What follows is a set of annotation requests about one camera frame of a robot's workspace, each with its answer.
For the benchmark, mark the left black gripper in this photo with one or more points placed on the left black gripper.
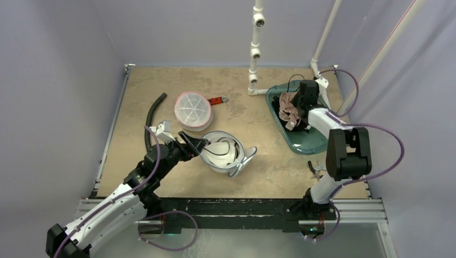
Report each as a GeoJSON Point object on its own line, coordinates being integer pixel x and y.
{"type": "Point", "coordinates": [197, 144]}

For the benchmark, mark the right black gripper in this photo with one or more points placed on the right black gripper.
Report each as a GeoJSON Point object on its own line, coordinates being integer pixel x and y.
{"type": "Point", "coordinates": [299, 110]}

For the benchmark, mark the pink bra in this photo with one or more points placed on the pink bra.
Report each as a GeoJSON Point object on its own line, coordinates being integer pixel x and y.
{"type": "Point", "coordinates": [288, 113]}

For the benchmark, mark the white bra with black straps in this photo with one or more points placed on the white bra with black straps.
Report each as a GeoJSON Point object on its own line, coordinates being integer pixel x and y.
{"type": "Point", "coordinates": [221, 153]}

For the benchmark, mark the blue-trimmed white mesh laundry bag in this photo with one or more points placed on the blue-trimmed white mesh laundry bag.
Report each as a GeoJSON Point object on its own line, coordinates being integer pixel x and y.
{"type": "Point", "coordinates": [244, 157]}

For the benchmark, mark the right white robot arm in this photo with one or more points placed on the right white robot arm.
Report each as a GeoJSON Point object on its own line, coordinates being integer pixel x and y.
{"type": "Point", "coordinates": [348, 153]}

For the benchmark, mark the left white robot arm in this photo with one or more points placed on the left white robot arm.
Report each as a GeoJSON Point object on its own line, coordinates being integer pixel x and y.
{"type": "Point", "coordinates": [132, 200]}

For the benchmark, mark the pink-trimmed white mesh laundry bag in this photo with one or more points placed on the pink-trimmed white mesh laundry bag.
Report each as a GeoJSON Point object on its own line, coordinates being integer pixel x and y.
{"type": "Point", "coordinates": [193, 111]}

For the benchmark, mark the black garment in bin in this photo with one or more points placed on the black garment in bin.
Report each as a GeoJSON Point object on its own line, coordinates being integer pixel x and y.
{"type": "Point", "coordinates": [275, 102]}

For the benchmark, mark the teal transparent plastic bin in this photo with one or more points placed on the teal transparent plastic bin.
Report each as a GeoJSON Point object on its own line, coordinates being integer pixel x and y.
{"type": "Point", "coordinates": [303, 142]}

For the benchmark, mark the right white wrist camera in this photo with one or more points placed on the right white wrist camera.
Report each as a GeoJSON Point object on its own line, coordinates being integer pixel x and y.
{"type": "Point", "coordinates": [322, 83]}

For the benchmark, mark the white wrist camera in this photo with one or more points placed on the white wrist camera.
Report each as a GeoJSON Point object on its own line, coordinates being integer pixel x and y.
{"type": "Point", "coordinates": [164, 130]}
{"type": "Point", "coordinates": [322, 83]}

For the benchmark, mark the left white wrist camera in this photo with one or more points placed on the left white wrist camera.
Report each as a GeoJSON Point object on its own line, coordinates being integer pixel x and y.
{"type": "Point", "coordinates": [164, 130]}

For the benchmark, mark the red handled tool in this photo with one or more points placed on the red handled tool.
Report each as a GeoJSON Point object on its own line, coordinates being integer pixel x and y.
{"type": "Point", "coordinates": [217, 100]}

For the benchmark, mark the white PVC pipe frame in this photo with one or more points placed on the white PVC pipe frame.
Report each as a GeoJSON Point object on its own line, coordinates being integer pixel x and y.
{"type": "Point", "coordinates": [360, 31]}

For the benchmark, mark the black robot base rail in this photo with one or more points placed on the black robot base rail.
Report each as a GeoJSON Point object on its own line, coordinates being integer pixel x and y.
{"type": "Point", "coordinates": [177, 213]}

